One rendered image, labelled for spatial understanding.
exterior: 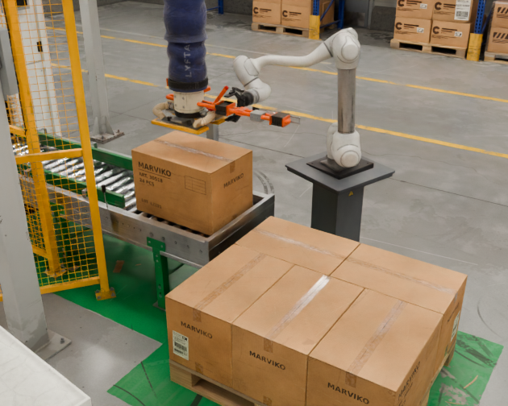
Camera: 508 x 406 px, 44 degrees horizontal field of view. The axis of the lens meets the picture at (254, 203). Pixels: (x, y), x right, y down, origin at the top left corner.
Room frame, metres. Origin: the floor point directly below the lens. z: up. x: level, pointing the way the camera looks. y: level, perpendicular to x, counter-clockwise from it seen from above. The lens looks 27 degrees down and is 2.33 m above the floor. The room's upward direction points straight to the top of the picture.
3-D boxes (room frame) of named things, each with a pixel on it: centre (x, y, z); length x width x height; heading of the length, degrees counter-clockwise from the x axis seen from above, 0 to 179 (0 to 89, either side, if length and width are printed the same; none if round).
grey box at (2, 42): (2.86, 1.19, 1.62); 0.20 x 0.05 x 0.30; 57
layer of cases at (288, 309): (2.61, -0.33, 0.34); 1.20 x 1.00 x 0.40; 57
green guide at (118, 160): (4.28, 1.20, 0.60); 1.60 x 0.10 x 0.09; 57
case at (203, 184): (3.41, 0.37, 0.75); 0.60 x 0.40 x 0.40; 56
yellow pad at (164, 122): (3.34, 0.42, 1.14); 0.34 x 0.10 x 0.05; 58
